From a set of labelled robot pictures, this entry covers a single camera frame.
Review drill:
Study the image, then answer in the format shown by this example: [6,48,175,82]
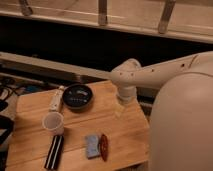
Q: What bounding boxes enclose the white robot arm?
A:
[110,51,213,171]

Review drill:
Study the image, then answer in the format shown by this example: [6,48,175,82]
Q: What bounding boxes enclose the dark red oval object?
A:
[99,134,108,161]

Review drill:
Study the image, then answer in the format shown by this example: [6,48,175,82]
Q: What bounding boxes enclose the blue sponge block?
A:
[85,134,100,159]

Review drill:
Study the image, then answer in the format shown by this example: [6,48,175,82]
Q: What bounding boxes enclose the white plastic cup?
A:
[42,112,64,135]

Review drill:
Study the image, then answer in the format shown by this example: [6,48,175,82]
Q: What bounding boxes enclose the black box with white stripes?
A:
[44,135,64,170]

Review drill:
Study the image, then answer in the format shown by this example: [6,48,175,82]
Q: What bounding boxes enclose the dark chair at left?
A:
[0,99,16,171]

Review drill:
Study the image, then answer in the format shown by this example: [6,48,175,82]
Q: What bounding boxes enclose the black cables at left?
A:
[0,76,28,101]

